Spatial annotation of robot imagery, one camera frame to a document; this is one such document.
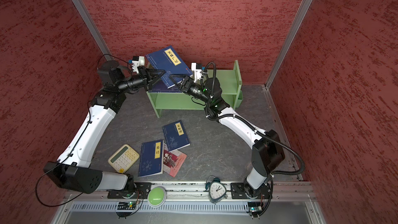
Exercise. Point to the cream yellow calculator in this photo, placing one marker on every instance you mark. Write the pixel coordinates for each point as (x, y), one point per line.
(123, 158)

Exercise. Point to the aluminium front rail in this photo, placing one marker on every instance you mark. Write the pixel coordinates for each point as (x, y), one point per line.
(284, 191)

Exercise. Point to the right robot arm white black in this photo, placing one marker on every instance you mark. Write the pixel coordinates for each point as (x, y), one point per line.
(266, 155)

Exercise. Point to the blue book Guiguzi yellow label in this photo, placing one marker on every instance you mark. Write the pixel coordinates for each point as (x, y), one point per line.
(160, 87)

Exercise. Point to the blue book Yijing yellow label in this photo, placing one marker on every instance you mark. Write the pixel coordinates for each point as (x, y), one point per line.
(151, 158)

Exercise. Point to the left small circuit board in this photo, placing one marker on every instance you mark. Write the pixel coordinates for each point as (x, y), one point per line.
(125, 209)

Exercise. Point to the blue book Xiaolin Guangji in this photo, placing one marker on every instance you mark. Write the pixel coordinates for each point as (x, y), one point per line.
(169, 60)

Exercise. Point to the red magazine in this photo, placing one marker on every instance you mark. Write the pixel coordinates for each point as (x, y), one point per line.
(172, 161)

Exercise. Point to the green round push button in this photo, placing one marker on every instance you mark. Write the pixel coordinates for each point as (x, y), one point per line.
(157, 197)

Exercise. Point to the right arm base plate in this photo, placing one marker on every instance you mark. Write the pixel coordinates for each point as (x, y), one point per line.
(244, 191)

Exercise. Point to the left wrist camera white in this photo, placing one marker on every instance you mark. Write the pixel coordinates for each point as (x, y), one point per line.
(136, 62)

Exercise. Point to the teal triangular alarm clock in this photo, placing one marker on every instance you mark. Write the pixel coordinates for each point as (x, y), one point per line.
(216, 190)

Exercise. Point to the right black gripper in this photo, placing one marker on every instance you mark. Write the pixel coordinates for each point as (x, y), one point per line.
(189, 82)

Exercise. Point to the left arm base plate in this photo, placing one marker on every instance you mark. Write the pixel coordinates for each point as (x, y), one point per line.
(140, 190)

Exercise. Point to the small circuit board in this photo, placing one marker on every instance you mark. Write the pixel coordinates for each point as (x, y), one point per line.
(125, 209)
(255, 209)

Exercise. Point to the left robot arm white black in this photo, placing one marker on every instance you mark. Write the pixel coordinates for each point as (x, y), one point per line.
(72, 169)

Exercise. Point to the blue book centre yellow label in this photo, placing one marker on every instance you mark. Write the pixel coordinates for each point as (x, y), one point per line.
(175, 136)

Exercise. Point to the right small circuit board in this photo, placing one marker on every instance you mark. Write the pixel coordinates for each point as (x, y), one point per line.
(255, 209)

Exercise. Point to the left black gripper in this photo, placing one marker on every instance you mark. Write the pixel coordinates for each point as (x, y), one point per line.
(145, 74)

